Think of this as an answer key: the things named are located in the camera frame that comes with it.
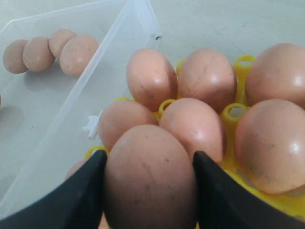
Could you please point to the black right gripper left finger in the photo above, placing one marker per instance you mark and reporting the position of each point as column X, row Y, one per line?
column 75, row 204

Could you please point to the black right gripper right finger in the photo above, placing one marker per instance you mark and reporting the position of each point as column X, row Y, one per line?
column 224, row 204

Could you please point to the brown egg third row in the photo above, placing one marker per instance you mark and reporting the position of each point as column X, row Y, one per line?
column 149, row 182

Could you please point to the brown egg lone right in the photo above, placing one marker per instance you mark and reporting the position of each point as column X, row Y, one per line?
column 77, row 166

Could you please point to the clear plastic box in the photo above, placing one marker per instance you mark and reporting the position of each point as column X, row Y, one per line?
column 47, row 119

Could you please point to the yellow plastic egg tray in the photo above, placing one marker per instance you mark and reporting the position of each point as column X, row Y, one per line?
column 291, row 204

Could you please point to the brown egg second row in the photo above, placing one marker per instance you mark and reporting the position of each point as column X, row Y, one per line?
column 36, row 55

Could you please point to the brown egg top back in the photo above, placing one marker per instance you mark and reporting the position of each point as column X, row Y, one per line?
column 58, row 40

